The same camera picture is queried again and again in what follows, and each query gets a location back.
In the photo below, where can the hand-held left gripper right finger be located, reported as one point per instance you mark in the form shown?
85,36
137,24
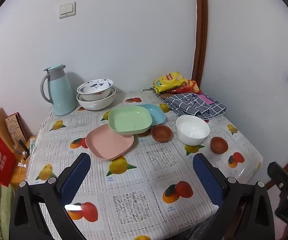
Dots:
207,180

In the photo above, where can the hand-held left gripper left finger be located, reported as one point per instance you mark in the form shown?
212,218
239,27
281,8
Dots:
75,177

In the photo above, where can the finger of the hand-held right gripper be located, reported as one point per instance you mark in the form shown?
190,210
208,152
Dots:
280,176

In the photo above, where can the small brown clay bowl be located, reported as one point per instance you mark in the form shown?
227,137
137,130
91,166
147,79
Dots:
161,133
219,145

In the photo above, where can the pink square plate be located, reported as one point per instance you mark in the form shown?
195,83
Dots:
106,145

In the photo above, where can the small white bowl grey scroll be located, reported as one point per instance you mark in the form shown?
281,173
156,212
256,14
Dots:
192,132

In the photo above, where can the light green square plate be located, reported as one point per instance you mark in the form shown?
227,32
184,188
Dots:
129,120

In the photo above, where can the light blue square plate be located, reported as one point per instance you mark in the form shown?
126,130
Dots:
157,115

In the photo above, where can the wooden side table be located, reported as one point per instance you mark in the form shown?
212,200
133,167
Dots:
21,173

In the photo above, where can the fruit print tablecloth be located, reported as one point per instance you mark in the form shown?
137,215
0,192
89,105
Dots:
139,180

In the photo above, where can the large white bowl grey scroll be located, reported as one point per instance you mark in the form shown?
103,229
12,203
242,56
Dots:
96,105

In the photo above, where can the grey checked cloth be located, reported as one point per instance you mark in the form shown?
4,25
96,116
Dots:
191,105

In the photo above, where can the pale green and blue bedding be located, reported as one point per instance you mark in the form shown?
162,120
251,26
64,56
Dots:
3,205

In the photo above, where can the patterned gift box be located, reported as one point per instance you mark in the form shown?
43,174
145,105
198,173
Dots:
15,127

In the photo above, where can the pink cloth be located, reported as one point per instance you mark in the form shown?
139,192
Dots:
207,98

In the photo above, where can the light blue thermos jug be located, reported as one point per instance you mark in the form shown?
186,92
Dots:
62,92

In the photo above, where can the blue patterned porcelain bowl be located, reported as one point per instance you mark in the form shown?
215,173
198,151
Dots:
91,87

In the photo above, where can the red snack packet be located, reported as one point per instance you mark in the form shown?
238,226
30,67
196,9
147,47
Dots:
192,86

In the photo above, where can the yellow snack packet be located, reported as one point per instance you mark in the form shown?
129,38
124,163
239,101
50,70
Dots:
169,80

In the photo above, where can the brown wooden door frame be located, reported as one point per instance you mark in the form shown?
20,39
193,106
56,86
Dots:
201,30

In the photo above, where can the white wall light switch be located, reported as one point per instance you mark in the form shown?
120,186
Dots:
67,10

